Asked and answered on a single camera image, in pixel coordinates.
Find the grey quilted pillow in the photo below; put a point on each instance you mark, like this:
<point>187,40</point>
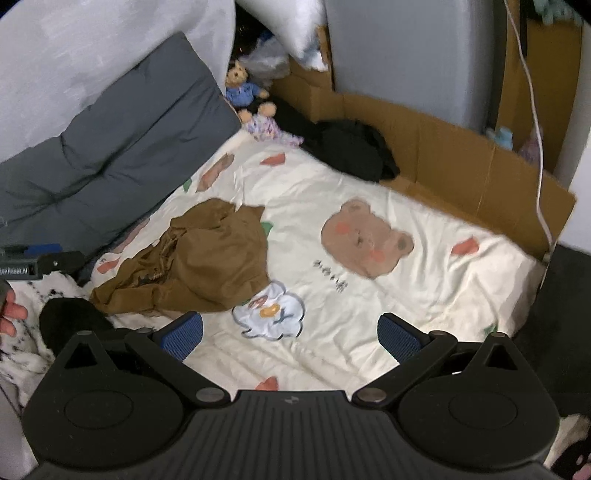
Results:
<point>121,157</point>

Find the brown shirt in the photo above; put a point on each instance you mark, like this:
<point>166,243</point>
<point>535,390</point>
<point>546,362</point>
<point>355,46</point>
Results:
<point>210,259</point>

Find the grey upright panel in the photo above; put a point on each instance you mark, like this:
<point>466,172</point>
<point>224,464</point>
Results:
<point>434,56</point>

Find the black garment pile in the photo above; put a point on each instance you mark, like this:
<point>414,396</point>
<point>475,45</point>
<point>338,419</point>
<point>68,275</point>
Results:
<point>352,147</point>

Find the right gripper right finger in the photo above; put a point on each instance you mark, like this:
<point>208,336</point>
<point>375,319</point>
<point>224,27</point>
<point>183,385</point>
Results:
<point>418,355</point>

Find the clear plastic bag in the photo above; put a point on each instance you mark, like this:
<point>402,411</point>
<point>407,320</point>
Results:
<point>268,62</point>

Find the person's left hand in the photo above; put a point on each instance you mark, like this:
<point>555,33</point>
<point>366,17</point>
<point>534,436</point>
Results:
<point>11,311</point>

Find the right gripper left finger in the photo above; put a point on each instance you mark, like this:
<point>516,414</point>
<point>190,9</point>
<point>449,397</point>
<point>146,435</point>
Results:
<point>164,351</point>

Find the floral patterned cloth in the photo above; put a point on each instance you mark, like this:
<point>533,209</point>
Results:
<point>265,129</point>

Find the brown cardboard panel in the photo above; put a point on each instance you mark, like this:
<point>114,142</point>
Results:
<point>447,167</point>

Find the white pillow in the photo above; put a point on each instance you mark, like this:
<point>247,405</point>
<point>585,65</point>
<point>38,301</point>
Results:
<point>293,22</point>

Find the white black spotted blanket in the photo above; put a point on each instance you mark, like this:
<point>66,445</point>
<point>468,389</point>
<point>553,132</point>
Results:
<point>25,358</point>

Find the teddy bear blue shirt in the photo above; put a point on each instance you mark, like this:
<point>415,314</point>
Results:
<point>246,97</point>

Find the black knit sleeve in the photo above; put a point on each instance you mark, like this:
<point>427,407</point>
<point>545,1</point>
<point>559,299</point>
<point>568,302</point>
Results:
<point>62,318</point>

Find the white cartoon bear bedsheet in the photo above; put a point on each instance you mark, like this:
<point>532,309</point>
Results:
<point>341,252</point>

